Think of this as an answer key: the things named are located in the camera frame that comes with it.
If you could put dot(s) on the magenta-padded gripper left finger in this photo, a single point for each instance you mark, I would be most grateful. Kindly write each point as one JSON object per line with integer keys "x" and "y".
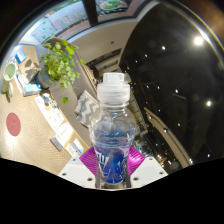
{"x": 88, "y": 161}

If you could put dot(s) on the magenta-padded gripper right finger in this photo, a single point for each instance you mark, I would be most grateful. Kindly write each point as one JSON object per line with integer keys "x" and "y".
{"x": 136, "y": 160}

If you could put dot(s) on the clear bottle with blue label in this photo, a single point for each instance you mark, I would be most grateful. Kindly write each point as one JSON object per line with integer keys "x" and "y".
{"x": 112, "y": 133}

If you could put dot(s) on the blue white booklet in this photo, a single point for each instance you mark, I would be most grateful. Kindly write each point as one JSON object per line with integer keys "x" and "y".
{"x": 78, "y": 146}

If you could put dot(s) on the white printed leaflet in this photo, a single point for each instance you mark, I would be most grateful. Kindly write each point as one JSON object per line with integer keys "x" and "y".
{"x": 70, "y": 151}

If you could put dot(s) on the grey curved sofa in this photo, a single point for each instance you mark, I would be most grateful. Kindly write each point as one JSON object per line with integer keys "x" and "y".
{"x": 74, "y": 128}

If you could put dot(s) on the grey white chevron cushion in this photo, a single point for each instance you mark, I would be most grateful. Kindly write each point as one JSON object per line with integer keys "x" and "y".
{"x": 85, "y": 108}

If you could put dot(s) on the open illustrated leaflet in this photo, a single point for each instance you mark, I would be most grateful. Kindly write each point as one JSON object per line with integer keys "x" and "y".
{"x": 50, "y": 113}

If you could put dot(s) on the flat round red coaster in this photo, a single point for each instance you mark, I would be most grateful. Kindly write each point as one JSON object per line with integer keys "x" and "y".
{"x": 13, "y": 124}

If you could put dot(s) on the teal tissue packet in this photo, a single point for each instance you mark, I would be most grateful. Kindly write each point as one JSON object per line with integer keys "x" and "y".
{"x": 31, "y": 90}

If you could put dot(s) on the green potted plant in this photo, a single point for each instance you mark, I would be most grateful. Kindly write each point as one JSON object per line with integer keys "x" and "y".
{"x": 60, "y": 65}

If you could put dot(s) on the pale green mug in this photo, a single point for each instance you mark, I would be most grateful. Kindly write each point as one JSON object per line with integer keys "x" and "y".
{"x": 9, "y": 71}

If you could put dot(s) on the window with colourful decals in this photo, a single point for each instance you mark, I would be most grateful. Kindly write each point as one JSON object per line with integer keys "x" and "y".
{"x": 66, "y": 20}

